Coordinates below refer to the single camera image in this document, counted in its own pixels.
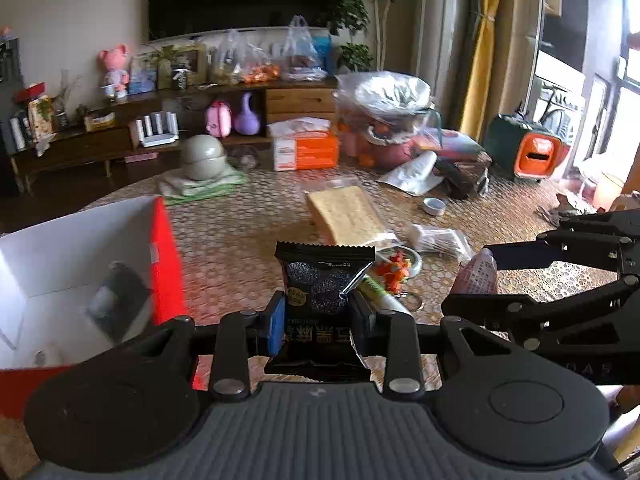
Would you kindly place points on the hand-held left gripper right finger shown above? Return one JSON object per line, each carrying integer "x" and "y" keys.
{"x": 359, "y": 322}

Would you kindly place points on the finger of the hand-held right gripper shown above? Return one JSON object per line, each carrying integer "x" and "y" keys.
{"x": 550, "y": 312}
{"x": 575, "y": 247}

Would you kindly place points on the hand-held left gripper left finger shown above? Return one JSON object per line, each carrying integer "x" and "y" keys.
{"x": 276, "y": 322}

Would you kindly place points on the black snack packet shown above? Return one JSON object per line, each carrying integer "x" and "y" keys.
{"x": 315, "y": 280}

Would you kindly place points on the pink snack packet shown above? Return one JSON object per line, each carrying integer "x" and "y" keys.
{"x": 477, "y": 275}

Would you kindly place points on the small round white dish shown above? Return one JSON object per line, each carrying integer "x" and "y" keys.
{"x": 434, "y": 206}

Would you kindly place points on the dark grey packet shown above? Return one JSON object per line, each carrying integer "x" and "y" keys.
{"x": 120, "y": 300}

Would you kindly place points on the red and white cardboard box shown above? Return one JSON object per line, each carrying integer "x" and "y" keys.
{"x": 60, "y": 250}

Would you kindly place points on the white and green tube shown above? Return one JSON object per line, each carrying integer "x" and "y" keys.
{"x": 387, "y": 297}

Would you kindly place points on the green and orange container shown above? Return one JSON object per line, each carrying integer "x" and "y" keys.
{"x": 530, "y": 152}

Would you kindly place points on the bread slice in clear bag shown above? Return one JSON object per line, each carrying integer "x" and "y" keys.
{"x": 345, "y": 212}

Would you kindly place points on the bag of cotton swabs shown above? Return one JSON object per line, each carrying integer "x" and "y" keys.
{"x": 440, "y": 241}

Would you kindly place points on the green folded cloth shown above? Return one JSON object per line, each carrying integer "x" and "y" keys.
{"x": 200, "y": 187}

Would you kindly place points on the silver foil bag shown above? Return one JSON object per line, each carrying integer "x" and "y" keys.
{"x": 412, "y": 175}

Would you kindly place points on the colourful stack in plastic wrap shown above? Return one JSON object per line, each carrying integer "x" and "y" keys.
{"x": 455, "y": 142}

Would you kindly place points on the orange and white tissue pack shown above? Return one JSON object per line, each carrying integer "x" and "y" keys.
{"x": 305, "y": 150}

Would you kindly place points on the grey-green stacked bowls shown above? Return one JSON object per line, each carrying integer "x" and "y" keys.
{"x": 202, "y": 157}

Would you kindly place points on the purple vase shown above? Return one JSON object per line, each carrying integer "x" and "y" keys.
{"x": 247, "y": 119}

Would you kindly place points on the large clear plastic bag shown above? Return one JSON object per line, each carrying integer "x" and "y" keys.
{"x": 385, "y": 110}

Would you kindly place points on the yellow curtain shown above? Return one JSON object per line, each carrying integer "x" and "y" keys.
{"x": 482, "y": 50}

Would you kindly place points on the white router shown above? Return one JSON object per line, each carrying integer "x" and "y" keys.
{"x": 155, "y": 130}

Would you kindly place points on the white standing air conditioner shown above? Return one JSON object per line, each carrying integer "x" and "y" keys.
{"x": 445, "y": 35}

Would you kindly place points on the wooden tv cabinet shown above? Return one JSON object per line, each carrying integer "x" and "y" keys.
{"x": 85, "y": 145}

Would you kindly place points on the clear bag of oranges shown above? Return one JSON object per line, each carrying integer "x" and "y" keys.
{"x": 245, "y": 62}

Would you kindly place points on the white plastic shopping bag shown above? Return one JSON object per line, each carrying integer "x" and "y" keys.
{"x": 300, "y": 52}

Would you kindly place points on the pink plush toy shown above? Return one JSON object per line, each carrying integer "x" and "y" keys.
{"x": 114, "y": 70}

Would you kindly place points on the potted green plant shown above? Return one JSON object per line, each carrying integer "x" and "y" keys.
{"x": 350, "y": 15}

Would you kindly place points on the picture frame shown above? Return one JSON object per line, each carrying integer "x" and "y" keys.
{"x": 187, "y": 65}

